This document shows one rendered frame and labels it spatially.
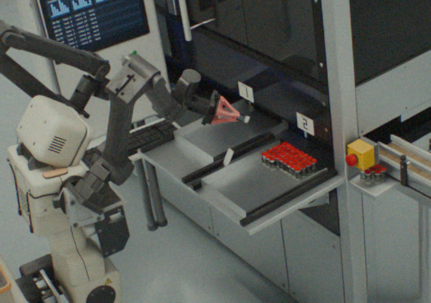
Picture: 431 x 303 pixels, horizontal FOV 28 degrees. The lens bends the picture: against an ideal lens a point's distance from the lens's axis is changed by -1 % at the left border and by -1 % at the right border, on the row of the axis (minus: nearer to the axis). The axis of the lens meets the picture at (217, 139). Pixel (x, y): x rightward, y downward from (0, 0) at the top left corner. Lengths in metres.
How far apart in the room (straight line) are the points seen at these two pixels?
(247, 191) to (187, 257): 1.24
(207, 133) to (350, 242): 0.68
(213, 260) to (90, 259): 1.38
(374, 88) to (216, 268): 1.47
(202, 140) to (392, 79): 0.77
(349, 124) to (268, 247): 0.96
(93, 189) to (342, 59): 0.86
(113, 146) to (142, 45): 1.14
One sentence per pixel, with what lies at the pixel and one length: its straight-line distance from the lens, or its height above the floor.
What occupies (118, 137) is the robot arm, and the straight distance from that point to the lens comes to 2.30.
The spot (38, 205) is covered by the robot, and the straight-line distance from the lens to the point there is 2.53.
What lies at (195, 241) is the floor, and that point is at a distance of 4.16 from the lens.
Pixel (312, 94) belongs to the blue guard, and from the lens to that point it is 2.85.
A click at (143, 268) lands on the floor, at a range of 4.07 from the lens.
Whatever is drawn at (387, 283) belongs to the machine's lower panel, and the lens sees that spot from 3.33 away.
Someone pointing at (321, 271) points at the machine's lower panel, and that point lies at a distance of 3.32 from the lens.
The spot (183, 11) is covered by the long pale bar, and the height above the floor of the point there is 1.30.
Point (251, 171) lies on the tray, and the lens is 2.98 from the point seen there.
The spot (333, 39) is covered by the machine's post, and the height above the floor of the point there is 1.39.
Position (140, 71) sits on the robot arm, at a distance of 2.17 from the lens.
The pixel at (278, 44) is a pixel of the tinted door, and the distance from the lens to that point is 2.91.
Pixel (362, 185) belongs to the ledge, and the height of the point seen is 0.88.
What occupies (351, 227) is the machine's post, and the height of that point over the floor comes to 0.68.
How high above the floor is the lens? 2.53
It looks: 31 degrees down
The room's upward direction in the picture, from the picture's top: 9 degrees counter-clockwise
